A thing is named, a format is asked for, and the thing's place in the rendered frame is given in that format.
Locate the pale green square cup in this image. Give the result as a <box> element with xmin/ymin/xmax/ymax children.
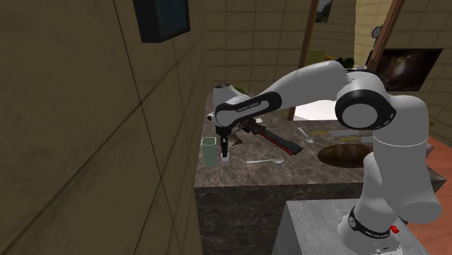
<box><xmin>201</xmin><ymin>136</ymin><xmax>218</xmax><ymax>168</ymax></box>

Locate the white spoon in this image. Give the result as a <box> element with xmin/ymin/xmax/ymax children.
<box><xmin>246</xmin><ymin>157</ymin><xmax>285</xmax><ymax>165</ymax></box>

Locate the black and red long tool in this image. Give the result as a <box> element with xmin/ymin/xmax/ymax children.
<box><xmin>243</xmin><ymin>119</ymin><xmax>304</xmax><ymax>156</ymax></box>

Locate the silver spoon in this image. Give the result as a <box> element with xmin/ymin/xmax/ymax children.
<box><xmin>297</xmin><ymin>126</ymin><xmax>314</xmax><ymax>144</ymax></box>

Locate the brown round sink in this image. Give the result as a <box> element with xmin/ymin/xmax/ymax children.
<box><xmin>317</xmin><ymin>142</ymin><xmax>376</xmax><ymax>169</ymax></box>

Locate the grey robot stand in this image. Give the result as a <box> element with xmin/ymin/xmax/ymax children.
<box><xmin>271</xmin><ymin>199</ymin><xmax>432</xmax><ymax>255</ymax></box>

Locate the yellow handled grey knife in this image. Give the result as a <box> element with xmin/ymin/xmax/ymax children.
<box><xmin>310</xmin><ymin>129</ymin><xmax>372</xmax><ymax>138</ymax></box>

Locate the brown wooden post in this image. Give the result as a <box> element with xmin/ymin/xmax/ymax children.
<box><xmin>287</xmin><ymin>0</ymin><xmax>321</xmax><ymax>122</ymax></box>

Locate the dark blue wall picture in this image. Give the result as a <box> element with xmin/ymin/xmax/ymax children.
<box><xmin>132</xmin><ymin>0</ymin><xmax>192</xmax><ymax>44</ymax></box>

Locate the brown handled grey knife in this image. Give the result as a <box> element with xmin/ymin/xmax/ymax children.
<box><xmin>339</xmin><ymin>135</ymin><xmax>374</xmax><ymax>143</ymax></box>

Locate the small green wall picture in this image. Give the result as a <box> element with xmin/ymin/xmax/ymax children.
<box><xmin>314</xmin><ymin>0</ymin><xmax>334</xmax><ymax>24</ymax></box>

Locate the dark brown wall picture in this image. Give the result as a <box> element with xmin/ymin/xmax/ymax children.
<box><xmin>373</xmin><ymin>48</ymin><xmax>444</xmax><ymax>92</ymax></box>

